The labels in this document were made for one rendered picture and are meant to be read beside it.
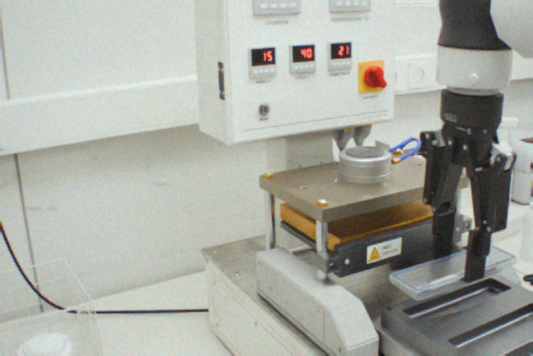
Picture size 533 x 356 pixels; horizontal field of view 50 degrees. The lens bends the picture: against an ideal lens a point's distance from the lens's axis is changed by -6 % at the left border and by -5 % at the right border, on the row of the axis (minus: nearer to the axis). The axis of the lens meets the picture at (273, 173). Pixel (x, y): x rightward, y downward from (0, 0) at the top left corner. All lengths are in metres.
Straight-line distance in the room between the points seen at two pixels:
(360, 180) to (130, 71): 0.61
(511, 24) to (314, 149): 0.55
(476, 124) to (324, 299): 0.30
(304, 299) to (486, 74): 0.38
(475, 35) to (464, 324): 0.34
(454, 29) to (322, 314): 0.39
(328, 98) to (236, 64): 0.18
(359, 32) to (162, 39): 0.47
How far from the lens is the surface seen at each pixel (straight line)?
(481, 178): 0.74
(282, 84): 0.97
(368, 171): 0.89
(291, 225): 0.95
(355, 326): 0.78
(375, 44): 1.07
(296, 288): 0.84
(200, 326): 1.24
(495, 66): 0.70
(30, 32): 1.25
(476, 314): 0.80
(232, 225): 1.49
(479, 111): 0.71
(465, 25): 0.69
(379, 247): 0.85
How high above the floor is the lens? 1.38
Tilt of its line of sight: 17 degrees down
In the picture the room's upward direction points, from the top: 2 degrees counter-clockwise
